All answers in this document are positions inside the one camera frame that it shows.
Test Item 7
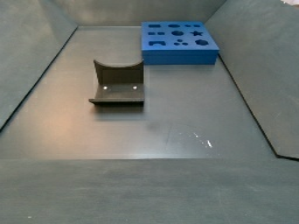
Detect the black curved holder stand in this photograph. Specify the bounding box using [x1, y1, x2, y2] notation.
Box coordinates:
[88, 60, 145, 105]

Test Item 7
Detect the blue shape sorter box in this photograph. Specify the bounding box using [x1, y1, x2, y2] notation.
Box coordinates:
[141, 21, 220, 65]

